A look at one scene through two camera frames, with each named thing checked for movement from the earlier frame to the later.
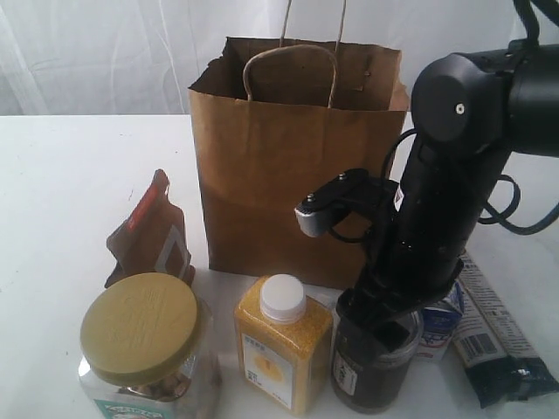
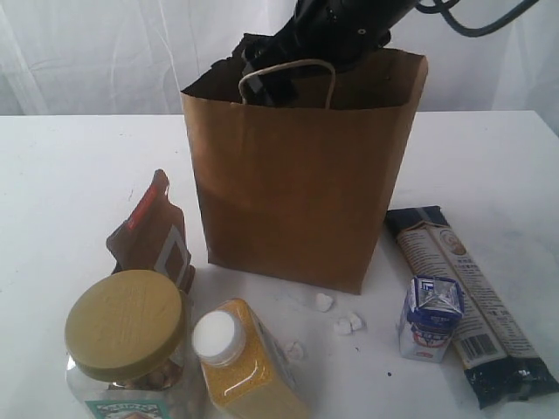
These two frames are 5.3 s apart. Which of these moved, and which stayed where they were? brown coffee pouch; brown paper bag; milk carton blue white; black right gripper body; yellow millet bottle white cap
Moved: yellow millet bottle white cap; black right gripper body
Stayed: brown coffee pouch; brown paper bag; milk carton blue white
